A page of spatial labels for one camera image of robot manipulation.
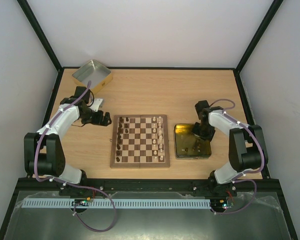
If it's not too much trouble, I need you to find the black cage frame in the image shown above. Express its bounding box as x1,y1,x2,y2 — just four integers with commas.
0,0,299,240

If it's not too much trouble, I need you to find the purple cable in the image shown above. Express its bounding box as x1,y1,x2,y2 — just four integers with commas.
209,99,270,215
34,80,117,232

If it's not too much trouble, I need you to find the empty silver gold tin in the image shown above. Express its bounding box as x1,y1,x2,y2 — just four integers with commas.
72,59,113,94

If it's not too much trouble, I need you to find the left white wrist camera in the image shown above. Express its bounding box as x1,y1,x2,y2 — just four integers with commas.
89,98,104,112

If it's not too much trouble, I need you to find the gold tin tray with pieces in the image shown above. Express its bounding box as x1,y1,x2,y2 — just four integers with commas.
174,124,212,159

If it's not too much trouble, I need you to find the grey slotted cable duct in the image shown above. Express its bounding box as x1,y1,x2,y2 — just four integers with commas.
21,198,211,209

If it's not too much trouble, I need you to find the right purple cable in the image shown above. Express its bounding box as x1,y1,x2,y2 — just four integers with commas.
209,99,270,215

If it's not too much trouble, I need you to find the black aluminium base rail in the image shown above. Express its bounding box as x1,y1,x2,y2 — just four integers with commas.
14,176,281,197

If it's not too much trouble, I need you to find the wooden chess board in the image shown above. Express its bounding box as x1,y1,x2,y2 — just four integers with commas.
110,114,170,169

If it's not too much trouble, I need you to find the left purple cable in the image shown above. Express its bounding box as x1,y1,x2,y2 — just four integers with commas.
34,80,117,232

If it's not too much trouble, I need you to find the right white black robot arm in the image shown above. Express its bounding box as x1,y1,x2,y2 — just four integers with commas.
192,99,268,196

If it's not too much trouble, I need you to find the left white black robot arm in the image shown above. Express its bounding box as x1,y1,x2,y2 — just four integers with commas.
23,86,112,185

